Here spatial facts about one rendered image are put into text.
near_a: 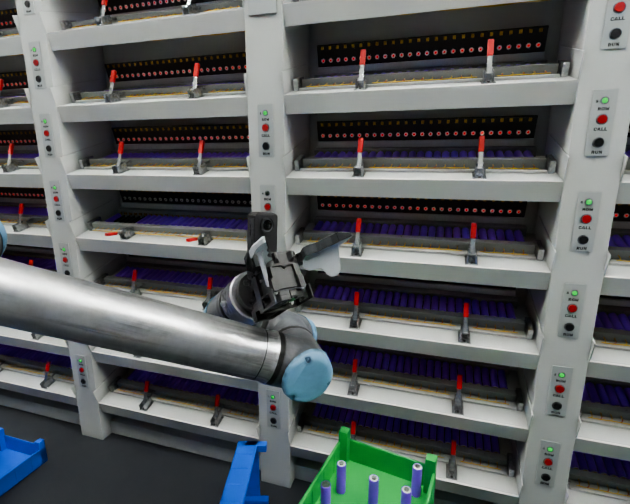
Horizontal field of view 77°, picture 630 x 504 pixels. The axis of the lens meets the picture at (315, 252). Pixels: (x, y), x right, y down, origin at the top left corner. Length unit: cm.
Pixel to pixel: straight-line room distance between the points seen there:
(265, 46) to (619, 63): 72
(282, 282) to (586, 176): 65
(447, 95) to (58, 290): 79
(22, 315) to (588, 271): 99
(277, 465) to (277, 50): 113
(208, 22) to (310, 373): 85
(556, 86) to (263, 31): 63
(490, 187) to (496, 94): 19
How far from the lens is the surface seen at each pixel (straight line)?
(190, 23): 116
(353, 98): 96
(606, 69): 98
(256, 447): 120
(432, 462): 88
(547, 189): 95
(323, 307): 111
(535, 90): 95
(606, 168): 97
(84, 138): 147
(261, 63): 104
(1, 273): 64
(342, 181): 95
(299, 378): 67
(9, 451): 180
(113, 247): 134
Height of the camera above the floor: 96
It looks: 13 degrees down
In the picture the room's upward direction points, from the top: straight up
